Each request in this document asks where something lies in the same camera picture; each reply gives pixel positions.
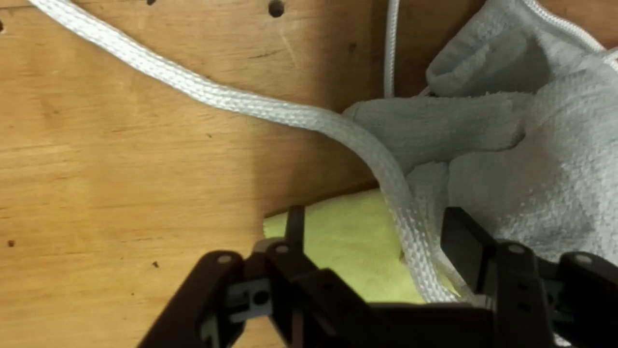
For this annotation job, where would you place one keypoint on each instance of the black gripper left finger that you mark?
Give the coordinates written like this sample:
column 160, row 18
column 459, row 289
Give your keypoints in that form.
column 295, row 229

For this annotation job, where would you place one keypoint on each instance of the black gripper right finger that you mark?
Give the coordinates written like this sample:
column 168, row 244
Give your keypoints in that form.
column 467, row 246

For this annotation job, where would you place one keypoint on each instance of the grey towel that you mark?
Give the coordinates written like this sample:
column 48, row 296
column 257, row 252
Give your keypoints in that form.
column 517, row 126

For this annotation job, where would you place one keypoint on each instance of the yellow-green cloth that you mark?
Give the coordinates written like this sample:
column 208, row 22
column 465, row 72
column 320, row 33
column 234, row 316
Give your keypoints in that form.
column 353, row 236

